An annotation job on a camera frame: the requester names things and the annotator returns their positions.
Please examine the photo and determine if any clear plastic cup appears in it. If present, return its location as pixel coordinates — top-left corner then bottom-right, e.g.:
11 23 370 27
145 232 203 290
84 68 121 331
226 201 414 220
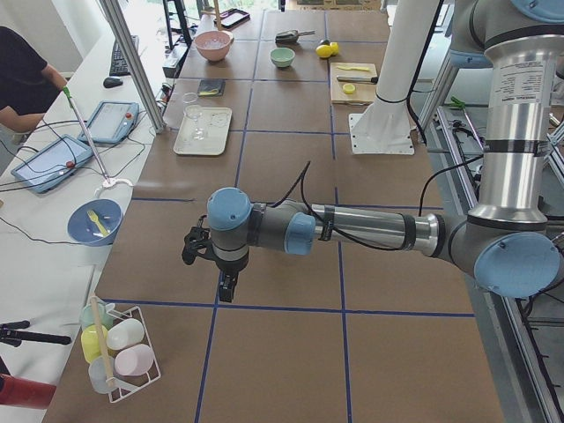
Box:
88 356 116 394

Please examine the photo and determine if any black keyboard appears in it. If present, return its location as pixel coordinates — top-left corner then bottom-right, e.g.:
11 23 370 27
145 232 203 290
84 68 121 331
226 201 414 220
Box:
108 41 130 77

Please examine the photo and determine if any half lemon slice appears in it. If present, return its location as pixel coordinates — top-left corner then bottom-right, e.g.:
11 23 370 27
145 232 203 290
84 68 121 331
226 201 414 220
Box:
342 83 356 94

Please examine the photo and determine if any person in black shirt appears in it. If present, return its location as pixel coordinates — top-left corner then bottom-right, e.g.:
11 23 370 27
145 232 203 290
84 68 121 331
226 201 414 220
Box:
1 26 67 133

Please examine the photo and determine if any far blue teach pendant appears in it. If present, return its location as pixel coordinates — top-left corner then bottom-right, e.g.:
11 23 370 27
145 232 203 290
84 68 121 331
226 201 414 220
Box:
85 100 140 145

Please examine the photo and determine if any blue teach pendant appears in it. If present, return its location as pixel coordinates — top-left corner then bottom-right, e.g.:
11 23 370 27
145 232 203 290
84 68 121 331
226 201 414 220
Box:
11 135 93 193
85 100 140 145

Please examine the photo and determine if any black tripod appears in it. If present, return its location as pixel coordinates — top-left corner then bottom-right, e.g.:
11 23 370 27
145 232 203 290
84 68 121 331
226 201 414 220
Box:
1 320 72 347

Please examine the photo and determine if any wooden cutting board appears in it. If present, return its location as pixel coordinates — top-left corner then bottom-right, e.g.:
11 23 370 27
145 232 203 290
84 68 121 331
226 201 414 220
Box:
330 62 378 104

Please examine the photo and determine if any pink bowl with ice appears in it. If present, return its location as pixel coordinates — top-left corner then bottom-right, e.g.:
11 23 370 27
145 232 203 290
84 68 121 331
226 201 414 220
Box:
194 31 234 62

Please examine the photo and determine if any clear glass coaster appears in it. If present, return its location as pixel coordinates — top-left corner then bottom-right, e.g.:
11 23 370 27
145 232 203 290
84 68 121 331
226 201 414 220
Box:
182 93 198 104

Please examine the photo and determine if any red cylinder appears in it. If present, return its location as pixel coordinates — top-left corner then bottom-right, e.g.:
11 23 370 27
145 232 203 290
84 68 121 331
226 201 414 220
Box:
0 374 56 409

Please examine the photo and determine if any cream serving tray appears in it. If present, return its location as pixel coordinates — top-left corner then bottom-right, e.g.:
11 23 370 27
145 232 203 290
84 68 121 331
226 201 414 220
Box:
173 106 233 156

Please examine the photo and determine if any clear wine glass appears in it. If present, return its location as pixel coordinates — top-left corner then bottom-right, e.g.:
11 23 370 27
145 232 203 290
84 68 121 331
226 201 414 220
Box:
184 103 206 140

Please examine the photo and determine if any yellow plastic fork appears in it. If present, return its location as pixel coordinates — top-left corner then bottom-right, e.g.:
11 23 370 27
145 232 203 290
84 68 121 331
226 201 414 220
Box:
87 210 109 237

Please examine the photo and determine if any reacher grabber stick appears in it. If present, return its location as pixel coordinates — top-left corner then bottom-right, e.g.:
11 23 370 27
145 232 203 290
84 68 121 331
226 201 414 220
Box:
62 86 133 198

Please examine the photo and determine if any yellow lemon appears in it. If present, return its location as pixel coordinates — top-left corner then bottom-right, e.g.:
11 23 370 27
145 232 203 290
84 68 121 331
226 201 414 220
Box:
315 44 333 59
329 41 339 56

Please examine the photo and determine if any dark tray with glasses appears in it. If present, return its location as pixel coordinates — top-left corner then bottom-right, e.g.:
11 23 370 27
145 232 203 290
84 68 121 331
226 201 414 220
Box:
219 8 250 30

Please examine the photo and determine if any white wire cup rack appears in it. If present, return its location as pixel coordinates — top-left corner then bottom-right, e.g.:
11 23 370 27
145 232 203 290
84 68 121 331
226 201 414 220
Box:
88 295 161 404

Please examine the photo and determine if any black computer mouse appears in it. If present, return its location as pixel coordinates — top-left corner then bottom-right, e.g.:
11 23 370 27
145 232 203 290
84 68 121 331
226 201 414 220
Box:
102 77 123 89

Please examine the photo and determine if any green bowl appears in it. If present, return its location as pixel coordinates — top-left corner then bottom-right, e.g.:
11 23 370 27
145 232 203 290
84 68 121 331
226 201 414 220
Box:
270 48 295 69

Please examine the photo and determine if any blue bowl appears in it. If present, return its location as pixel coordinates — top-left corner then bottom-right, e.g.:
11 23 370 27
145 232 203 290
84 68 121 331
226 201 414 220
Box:
67 198 122 247

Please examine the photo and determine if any pink plastic cup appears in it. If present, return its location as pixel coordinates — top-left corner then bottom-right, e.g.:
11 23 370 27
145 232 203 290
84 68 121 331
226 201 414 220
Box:
115 344 154 376

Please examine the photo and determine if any yellow plastic cup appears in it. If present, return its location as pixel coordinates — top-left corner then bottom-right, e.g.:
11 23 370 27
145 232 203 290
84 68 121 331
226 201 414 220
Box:
80 324 101 363

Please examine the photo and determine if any metal muddler black cap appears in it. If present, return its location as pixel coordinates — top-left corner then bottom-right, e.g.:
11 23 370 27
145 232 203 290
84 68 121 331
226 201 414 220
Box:
337 76 378 85

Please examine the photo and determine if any white plastic cup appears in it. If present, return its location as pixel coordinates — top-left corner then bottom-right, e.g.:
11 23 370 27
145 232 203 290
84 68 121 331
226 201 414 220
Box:
107 318 145 351

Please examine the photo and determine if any aluminium frame post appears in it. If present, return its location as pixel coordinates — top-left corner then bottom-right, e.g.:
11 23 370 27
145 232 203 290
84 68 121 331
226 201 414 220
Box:
100 0 166 134

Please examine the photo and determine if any near blue teach pendant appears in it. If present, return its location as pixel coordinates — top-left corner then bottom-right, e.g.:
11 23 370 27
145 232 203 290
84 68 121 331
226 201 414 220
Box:
11 135 93 193

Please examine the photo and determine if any yellow plastic knife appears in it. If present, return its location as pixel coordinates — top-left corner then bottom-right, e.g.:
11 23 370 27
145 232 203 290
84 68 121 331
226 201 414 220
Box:
336 65 371 72

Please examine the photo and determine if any green plastic cup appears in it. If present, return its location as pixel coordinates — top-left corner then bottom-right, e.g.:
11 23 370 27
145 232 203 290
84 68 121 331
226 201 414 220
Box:
80 299 115 330

